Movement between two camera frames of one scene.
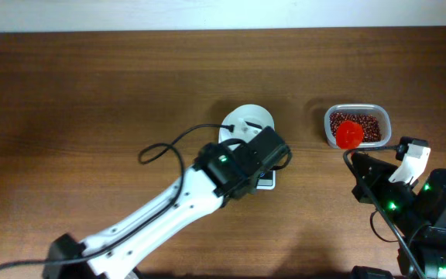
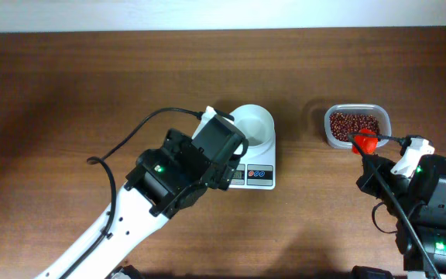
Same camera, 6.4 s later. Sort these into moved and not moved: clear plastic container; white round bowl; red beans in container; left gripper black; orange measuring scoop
Moved: orange measuring scoop; left gripper black
Not moved: clear plastic container; white round bowl; red beans in container
